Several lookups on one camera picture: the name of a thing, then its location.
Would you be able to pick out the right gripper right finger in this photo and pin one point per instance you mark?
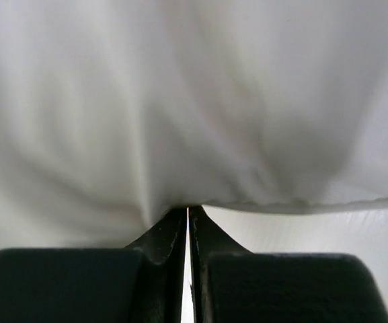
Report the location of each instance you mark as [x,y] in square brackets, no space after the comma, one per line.
[232,284]

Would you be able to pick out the white pillow yellow trim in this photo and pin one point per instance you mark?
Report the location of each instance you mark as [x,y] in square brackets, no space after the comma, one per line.
[113,112]

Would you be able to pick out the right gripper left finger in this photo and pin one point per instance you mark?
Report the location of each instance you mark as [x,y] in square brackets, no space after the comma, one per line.
[141,282]

